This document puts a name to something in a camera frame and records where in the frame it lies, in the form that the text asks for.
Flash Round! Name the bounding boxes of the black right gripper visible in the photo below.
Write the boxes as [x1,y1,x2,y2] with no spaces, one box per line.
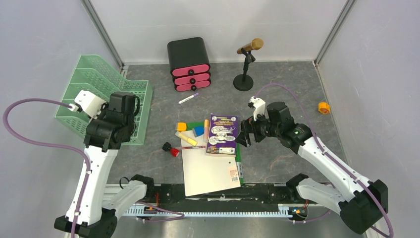
[234,109,281,147]

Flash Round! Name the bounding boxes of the green mesh file rack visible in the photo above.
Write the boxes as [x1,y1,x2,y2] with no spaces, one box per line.
[55,55,153,146]

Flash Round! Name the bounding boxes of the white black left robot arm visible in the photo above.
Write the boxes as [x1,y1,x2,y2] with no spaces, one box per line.
[54,90,156,238]

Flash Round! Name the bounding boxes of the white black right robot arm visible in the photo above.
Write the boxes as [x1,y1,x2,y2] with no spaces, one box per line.
[236,97,388,234]

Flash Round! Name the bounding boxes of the orange highlighter marker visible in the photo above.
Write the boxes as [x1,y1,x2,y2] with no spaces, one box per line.
[203,119,210,143]

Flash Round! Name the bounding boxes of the red gel pen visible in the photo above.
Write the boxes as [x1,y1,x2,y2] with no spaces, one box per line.
[175,146,206,150]

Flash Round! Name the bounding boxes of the blue eraser block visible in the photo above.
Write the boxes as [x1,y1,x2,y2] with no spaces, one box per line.
[192,126,204,137]

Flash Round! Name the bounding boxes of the black microphone stand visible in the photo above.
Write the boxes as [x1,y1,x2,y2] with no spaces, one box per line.
[233,48,256,91]

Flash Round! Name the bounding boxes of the green clip file folder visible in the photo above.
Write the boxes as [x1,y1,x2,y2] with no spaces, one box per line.
[186,121,244,184]

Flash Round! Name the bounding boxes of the yellow highlighter marker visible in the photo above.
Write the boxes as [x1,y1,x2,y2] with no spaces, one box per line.
[175,131,197,146]

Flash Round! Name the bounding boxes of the purple white marker pen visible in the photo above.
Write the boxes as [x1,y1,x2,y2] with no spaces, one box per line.
[178,93,199,105]

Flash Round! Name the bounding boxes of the yellow eraser block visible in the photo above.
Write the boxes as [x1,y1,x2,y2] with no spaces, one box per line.
[175,122,187,132]

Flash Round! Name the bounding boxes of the red black stamp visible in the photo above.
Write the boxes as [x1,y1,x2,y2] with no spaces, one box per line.
[162,142,180,157]

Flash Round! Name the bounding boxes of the orange tape measure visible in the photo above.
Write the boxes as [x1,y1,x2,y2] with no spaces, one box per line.
[317,102,331,115]

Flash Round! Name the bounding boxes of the black pink drawer organizer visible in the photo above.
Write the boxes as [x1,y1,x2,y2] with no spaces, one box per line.
[167,37,211,92]

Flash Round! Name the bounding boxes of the gold microphone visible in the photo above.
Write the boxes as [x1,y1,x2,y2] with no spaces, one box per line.
[237,38,264,55]

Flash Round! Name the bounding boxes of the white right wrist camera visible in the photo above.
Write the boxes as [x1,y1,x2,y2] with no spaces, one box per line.
[248,96,266,121]

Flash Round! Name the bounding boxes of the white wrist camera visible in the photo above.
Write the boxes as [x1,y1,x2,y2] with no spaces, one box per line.
[248,96,266,121]
[69,90,106,119]

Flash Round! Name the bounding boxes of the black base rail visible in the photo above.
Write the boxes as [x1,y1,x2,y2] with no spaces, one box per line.
[140,183,315,213]

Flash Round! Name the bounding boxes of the white cable duct strip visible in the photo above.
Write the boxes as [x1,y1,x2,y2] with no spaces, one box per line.
[122,204,292,218]

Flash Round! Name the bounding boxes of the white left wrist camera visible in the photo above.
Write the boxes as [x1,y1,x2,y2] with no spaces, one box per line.
[69,90,106,119]

